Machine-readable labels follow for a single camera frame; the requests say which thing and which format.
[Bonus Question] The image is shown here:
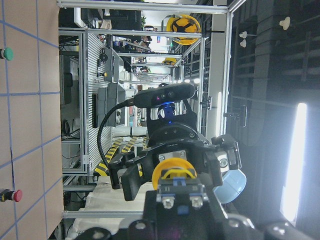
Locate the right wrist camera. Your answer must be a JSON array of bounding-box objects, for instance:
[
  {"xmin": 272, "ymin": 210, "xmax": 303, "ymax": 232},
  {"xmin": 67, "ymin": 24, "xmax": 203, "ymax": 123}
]
[{"xmin": 133, "ymin": 82, "xmax": 196, "ymax": 108}]

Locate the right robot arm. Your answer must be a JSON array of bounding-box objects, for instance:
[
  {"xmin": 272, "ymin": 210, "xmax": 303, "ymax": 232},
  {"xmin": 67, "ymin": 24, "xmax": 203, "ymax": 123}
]
[{"xmin": 108, "ymin": 100, "xmax": 247, "ymax": 204}]

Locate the yellow hard hat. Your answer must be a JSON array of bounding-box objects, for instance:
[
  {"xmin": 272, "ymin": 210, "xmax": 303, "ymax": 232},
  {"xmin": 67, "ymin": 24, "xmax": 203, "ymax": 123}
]
[{"xmin": 166, "ymin": 14, "xmax": 201, "ymax": 46}]

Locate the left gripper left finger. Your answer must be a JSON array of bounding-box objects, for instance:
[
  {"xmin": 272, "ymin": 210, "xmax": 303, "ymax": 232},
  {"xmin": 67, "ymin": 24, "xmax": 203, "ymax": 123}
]
[{"xmin": 143, "ymin": 190, "xmax": 180, "ymax": 240}]

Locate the green push button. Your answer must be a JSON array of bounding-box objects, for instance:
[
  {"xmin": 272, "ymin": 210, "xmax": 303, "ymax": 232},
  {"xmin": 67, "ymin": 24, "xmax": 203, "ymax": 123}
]
[{"xmin": 0, "ymin": 47, "xmax": 14, "ymax": 61}]

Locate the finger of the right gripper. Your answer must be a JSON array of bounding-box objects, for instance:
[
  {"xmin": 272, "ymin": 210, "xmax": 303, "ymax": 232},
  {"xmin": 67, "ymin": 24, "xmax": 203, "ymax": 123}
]
[{"xmin": 204, "ymin": 134, "xmax": 241, "ymax": 186}]

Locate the yellow push button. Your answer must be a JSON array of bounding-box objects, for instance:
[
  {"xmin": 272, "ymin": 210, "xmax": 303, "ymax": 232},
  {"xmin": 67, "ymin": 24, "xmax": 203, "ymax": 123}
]
[{"xmin": 151, "ymin": 157, "xmax": 209, "ymax": 215}]

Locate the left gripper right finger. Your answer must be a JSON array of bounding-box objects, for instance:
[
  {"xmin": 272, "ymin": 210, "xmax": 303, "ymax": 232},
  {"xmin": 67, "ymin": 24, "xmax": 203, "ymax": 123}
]
[{"xmin": 189, "ymin": 189, "xmax": 228, "ymax": 223}]

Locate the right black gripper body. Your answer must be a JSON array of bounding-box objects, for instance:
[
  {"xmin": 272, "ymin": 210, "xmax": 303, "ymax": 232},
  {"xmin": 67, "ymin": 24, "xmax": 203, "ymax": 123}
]
[{"xmin": 140, "ymin": 110, "xmax": 213, "ymax": 183}]

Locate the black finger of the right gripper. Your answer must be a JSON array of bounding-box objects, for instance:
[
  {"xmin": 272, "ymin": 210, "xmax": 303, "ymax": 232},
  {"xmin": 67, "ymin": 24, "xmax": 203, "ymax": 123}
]
[{"xmin": 108, "ymin": 152, "xmax": 141, "ymax": 201}]

